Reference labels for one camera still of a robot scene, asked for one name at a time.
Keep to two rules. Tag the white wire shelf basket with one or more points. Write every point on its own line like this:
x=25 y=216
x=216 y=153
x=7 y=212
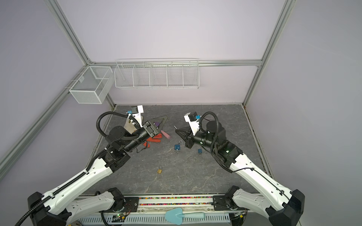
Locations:
x=157 y=73

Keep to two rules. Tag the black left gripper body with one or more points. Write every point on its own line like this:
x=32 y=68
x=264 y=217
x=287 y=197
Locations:
x=152 y=133

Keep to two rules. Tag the white mesh box basket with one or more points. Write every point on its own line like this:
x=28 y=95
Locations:
x=93 y=85

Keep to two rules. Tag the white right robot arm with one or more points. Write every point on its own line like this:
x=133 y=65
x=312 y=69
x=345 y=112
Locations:
x=212 y=137

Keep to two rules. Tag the red rubber glove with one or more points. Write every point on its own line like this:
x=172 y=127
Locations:
x=155 y=139

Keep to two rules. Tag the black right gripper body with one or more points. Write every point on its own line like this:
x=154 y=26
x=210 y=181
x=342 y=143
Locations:
x=191 y=142

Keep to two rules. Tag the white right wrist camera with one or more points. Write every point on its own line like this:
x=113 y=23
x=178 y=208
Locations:
x=193 y=120

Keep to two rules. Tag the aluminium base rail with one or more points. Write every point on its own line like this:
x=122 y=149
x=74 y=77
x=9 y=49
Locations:
x=215 y=202

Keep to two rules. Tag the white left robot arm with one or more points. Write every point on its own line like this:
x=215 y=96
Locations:
x=59 y=207

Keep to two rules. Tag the teal garden trowel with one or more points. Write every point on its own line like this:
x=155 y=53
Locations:
x=176 y=216

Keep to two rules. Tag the cream and green work glove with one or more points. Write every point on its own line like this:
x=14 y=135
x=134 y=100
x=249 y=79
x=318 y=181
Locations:
x=129 y=126

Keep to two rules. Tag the purple garden trowel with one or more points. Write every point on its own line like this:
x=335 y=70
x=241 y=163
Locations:
x=163 y=132

